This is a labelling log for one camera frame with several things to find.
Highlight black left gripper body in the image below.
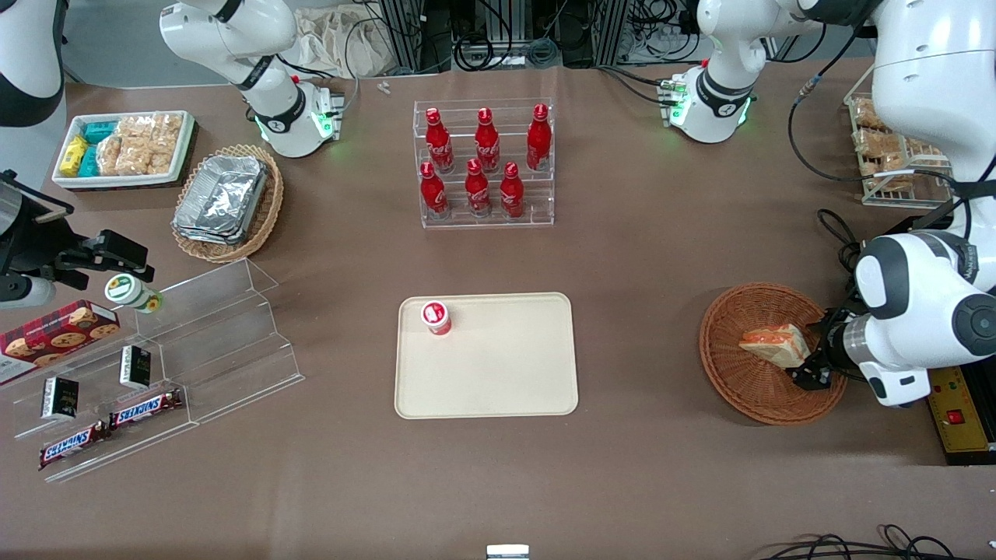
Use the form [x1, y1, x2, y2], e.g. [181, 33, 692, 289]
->
[812, 310, 847, 384]

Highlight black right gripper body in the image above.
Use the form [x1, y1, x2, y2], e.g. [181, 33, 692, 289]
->
[0, 172, 88, 275]

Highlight triangle sandwich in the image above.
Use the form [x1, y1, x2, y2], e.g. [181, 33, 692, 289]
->
[738, 323, 815, 369]

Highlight round brown wicker basket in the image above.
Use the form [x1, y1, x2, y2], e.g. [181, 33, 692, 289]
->
[699, 282, 849, 426]

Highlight silver foil tray stack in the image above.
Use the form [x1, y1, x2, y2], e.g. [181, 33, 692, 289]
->
[172, 155, 269, 247]

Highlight white rectangular snack tray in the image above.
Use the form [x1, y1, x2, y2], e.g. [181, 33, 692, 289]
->
[51, 110, 198, 192]

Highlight oval light wicker basket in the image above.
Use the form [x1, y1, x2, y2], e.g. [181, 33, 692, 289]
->
[170, 144, 285, 264]

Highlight beige plastic tray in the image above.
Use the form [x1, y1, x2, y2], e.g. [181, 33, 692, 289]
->
[394, 292, 580, 420]

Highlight green lidded white cup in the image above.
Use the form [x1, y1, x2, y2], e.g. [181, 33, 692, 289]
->
[104, 274, 164, 315]

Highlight red cookie box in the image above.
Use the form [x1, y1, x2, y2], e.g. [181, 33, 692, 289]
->
[0, 299, 121, 387]

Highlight yellow snack packet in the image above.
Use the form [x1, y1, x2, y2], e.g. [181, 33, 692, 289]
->
[60, 136, 90, 178]

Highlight small black box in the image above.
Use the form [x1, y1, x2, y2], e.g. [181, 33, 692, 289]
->
[118, 345, 153, 390]
[40, 376, 80, 422]

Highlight clear acrylic step shelf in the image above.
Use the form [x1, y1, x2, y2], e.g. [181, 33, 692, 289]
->
[0, 258, 305, 485]

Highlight Snickers chocolate bar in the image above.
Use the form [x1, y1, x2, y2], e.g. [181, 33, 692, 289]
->
[109, 388, 184, 431]
[38, 421, 111, 471]

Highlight yellow emergency stop control box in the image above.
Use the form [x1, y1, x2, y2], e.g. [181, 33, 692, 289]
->
[926, 366, 996, 466]

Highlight wrapped bread pack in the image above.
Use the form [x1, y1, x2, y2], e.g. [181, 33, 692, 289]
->
[856, 128, 913, 168]
[852, 97, 889, 131]
[879, 156, 917, 193]

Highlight clear acrylic bottle rack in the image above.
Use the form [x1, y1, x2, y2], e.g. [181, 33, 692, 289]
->
[412, 97, 556, 229]

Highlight white cloth bag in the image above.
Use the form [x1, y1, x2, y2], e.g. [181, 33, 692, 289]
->
[292, 8, 394, 79]

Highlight red cola bottle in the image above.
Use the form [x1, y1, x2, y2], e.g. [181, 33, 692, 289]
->
[526, 103, 552, 172]
[425, 107, 455, 174]
[419, 161, 450, 220]
[499, 161, 525, 219]
[465, 158, 493, 218]
[475, 107, 501, 173]

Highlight red lidded cup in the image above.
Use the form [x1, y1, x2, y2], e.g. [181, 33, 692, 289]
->
[421, 300, 454, 336]

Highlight metal equipment rack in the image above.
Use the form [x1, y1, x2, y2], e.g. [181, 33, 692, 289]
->
[377, 0, 701, 72]

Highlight black cable bundle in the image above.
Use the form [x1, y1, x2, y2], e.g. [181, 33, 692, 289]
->
[759, 525, 996, 560]

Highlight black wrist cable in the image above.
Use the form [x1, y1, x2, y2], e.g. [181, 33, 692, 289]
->
[787, 19, 973, 312]

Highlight black base cables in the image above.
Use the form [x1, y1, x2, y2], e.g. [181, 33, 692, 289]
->
[595, 65, 679, 107]

